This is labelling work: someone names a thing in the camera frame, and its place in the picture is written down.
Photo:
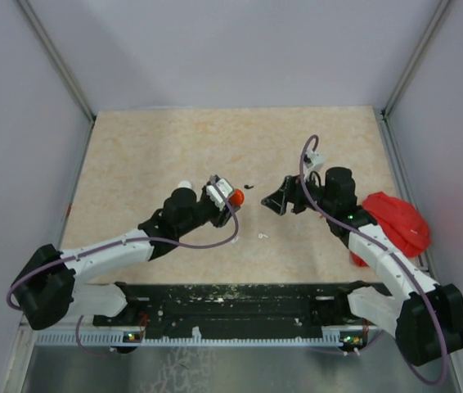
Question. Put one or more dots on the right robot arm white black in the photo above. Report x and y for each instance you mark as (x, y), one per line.
(424, 317)

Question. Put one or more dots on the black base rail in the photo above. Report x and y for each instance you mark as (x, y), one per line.
(231, 310)

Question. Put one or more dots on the left aluminium frame post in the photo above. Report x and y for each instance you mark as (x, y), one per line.
(57, 61)

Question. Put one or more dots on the red cloth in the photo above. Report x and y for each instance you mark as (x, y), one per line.
(401, 222)

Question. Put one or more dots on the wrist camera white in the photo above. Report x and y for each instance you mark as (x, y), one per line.
(312, 162)
(219, 190)

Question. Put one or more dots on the right aluminium frame post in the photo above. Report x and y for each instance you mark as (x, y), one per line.
(436, 21)

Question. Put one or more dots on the orange earbud charging case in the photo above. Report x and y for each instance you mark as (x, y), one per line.
(237, 198)

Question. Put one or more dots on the white earbud charging case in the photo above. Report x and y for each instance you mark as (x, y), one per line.
(185, 184)

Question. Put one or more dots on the aluminium frame post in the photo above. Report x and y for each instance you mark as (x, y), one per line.
(57, 61)
(436, 21)

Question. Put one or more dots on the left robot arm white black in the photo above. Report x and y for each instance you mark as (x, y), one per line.
(55, 285)

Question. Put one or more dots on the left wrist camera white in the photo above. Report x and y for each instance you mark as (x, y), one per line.
(219, 190)

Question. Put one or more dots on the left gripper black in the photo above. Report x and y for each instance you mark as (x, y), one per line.
(223, 217)

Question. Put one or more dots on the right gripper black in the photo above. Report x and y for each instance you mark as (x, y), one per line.
(291, 191)

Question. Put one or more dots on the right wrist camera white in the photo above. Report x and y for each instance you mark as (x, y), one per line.
(312, 162)

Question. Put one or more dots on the white cable duct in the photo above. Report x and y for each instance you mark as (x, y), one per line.
(127, 337)

